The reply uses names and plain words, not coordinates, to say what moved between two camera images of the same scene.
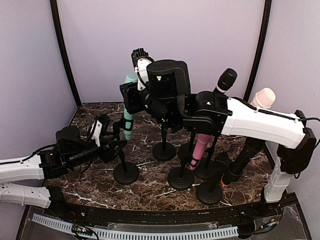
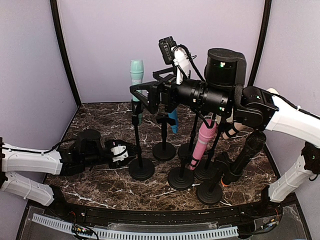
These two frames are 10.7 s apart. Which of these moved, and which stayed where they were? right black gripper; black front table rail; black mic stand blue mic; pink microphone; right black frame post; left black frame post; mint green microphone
Moved: right black gripper; mint green microphone
Stayed: left black frame post; right black frame post; black front table rail; black mic stand blue mic; pink microphone
